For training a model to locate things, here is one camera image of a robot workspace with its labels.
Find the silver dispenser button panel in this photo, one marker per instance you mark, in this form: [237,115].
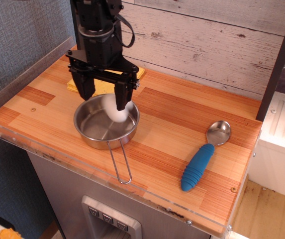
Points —
[105,222]

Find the stainless steel pan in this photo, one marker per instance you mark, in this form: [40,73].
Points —
[93,122]

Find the yellow folded cloth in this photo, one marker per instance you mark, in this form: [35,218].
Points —
[102,87]

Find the clear acrylic table guard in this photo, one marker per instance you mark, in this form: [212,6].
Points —
[157,156]

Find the dark vertical post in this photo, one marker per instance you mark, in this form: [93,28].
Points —
[272,83]

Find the blue-handled metal spoon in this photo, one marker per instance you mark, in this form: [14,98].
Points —
[217,134]

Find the yellow object at corner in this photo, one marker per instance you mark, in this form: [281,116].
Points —
[9,234]

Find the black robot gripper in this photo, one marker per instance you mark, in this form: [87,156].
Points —
[102,51]

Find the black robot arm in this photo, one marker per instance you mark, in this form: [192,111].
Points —
[97,25]

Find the white toy sink unit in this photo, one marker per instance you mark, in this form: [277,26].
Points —
[267,166]

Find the white toy mushroom brownie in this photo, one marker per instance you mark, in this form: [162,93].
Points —
[116,109]

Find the grey toy fridge cabinet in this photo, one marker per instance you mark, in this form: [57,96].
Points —
[66,181]

